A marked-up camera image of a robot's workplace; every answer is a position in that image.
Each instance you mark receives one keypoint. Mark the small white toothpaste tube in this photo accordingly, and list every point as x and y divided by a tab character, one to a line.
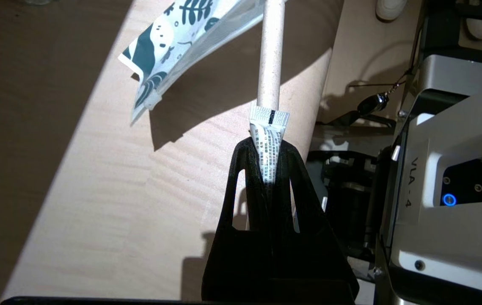
268	144

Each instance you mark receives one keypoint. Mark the silver robot base chassis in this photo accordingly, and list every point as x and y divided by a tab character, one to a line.
435	127

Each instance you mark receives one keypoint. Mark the white toothbrush black bristles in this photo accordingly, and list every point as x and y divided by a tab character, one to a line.
271	51

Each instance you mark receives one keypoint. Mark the black chassis part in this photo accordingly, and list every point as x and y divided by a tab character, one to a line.
342	203

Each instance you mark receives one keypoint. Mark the blue patterned zip pouch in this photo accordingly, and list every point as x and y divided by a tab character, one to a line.
169	46

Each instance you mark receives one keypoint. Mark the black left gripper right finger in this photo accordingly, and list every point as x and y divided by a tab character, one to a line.
308	258

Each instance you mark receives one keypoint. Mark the black key fob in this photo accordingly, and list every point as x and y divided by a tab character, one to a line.
372	103

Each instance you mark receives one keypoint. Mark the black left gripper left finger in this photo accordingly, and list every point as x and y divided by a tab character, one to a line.
240	258

